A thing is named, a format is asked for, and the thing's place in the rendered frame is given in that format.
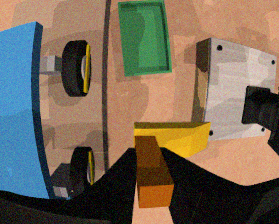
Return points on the yellow chock with orange handle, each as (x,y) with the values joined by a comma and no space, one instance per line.
(154,184)

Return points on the green tray rim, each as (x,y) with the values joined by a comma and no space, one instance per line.
(147,3)

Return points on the green tray floor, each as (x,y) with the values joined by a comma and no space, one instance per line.
(143,39)

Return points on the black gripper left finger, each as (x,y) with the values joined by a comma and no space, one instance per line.
(110,200)

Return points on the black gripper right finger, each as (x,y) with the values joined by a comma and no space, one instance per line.
(199,197)

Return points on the tan wooden ramp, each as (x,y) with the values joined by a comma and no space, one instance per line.
(80,121)

